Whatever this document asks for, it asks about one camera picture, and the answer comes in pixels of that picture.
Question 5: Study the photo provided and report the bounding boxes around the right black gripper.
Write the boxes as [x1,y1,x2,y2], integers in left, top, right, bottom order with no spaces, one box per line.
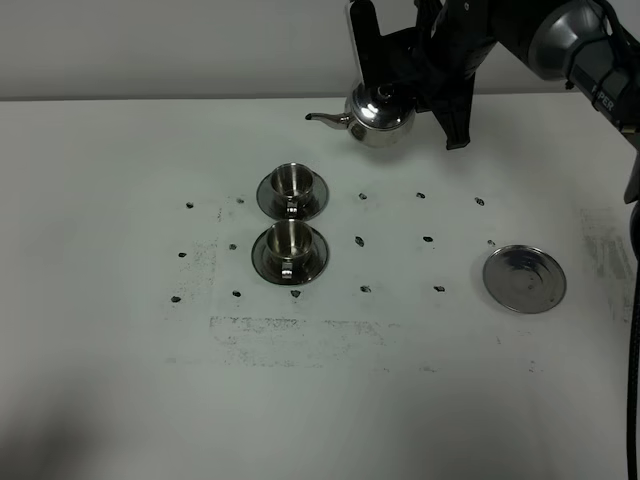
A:
[346,0,496,150]

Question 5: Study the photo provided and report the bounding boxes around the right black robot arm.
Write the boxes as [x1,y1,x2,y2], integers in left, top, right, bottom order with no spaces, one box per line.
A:
[346,1,639,150]

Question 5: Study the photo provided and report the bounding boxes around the far stainless steel saucer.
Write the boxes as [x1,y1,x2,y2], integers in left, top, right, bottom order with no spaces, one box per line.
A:
[256,170,329,221]

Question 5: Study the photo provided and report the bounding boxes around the far stainless steel teacup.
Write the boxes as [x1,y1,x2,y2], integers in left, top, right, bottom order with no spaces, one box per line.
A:
[269,163,314,218]

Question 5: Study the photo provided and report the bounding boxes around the stainless steel teacup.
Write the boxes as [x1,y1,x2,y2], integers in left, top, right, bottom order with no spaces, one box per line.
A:
[269,163,314,218]
[265,219,313,280]

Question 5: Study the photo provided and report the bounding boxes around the near stainless steel saucer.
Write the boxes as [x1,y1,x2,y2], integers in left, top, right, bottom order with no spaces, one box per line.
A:
[251,228,329,286]

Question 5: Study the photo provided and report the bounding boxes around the near stainless steel teacup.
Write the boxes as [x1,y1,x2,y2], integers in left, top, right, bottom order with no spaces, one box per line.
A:
[265,219,313,280]

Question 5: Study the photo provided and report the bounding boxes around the teapot stainless steel saucer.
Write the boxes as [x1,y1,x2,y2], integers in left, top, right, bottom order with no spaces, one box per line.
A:
[482,245,567,314]

